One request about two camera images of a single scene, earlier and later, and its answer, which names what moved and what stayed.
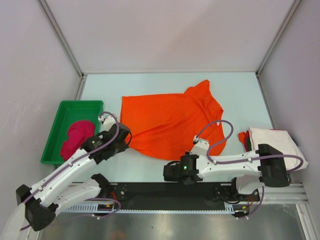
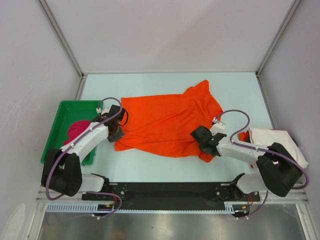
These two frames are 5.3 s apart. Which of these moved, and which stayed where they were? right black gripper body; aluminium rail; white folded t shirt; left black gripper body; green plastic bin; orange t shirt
Moved: right black gripper body; left black gripper body
Stayed: green plastic bin; aluminium rail; white folded t shirt; orange t shirt
